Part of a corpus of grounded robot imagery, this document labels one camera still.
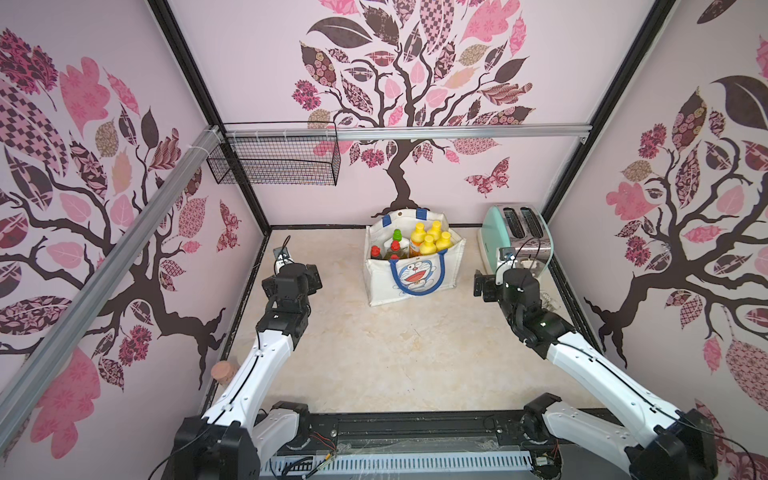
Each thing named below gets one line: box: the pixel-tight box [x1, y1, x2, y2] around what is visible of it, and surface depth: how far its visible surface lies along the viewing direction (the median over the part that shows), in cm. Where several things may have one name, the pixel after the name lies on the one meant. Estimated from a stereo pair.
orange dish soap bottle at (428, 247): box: [420, 234, 437, 255], surface depth 89 cm
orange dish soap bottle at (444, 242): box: [436, 231, 453, 251], surface depth 89 cm
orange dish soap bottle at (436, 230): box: [427, 220, 443, 241], surface depth 92 cm
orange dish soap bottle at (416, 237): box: [410, 222, 427, 257], surface depth 92 cm
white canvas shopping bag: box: [364, 208, 466, 307], surface depth 94 cm
